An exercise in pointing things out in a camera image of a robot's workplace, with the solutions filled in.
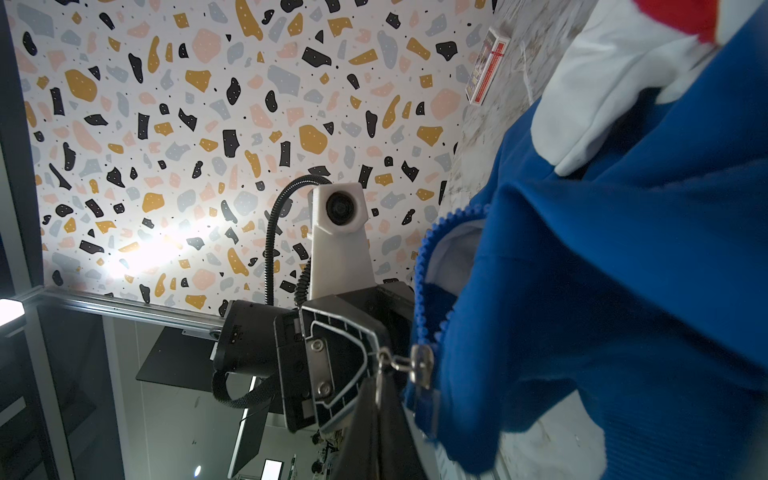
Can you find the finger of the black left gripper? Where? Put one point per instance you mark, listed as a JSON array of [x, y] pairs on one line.
[[377, 316], [335, 383]]

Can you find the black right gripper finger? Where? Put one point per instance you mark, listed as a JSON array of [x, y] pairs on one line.
[[379, 444]]

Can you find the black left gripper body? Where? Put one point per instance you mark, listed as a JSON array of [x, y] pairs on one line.
[[293, 370]]

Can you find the blue red white jacket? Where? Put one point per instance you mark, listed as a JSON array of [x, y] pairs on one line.
[[618, 251]]

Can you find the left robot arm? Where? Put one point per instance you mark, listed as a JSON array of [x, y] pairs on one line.
[[245, 363]]

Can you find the small playing card box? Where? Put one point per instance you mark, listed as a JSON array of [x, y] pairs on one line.
[[486, 66]]

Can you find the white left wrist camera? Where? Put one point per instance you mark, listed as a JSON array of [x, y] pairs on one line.
[[340, 258]]

